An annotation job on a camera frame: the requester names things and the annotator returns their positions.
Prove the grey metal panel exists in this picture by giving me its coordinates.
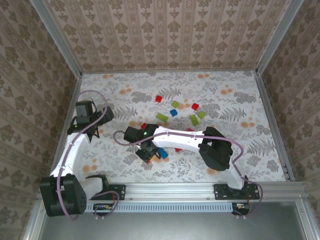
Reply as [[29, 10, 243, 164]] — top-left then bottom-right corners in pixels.
[[37, 201, 312, 240]]

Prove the grey slotted cable duct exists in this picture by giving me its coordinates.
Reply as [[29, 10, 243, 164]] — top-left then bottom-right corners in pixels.
[[83, 201, 233, 214]]

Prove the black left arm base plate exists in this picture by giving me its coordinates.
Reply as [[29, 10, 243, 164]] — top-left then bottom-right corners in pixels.
[[106, 184, 126, 201]]

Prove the aluminium mounting rail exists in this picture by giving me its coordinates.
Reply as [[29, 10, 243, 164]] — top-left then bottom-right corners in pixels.
[[37, 181, 307, 201]]

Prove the aluminium corner post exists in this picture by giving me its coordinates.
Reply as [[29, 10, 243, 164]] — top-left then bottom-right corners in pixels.
[[29, 0, 83, 79], [255, 0, 305, 76]]

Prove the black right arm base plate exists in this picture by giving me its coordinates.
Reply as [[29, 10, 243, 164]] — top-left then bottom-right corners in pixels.
[[213, 183, 261, 201]]

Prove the thin aluminium back rail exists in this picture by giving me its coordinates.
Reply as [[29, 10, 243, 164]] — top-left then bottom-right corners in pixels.
[[80, 67, 258, 75]]

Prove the aluminium side rail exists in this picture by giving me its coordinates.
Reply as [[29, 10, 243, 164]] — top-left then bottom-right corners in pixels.
[[254, 72, 296, 182], [59, 74, 83, 141]]

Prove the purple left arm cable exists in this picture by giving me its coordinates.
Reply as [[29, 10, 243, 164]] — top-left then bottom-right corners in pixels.
[[56, 89, 120, 221]]

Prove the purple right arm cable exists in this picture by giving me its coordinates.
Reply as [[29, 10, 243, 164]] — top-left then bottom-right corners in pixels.
[[112, 130, 264, 218]]

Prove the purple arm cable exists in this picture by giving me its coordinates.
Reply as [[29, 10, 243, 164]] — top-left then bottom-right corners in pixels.
[[56, 89, 120, 221], [112, 130, 264, 218]]

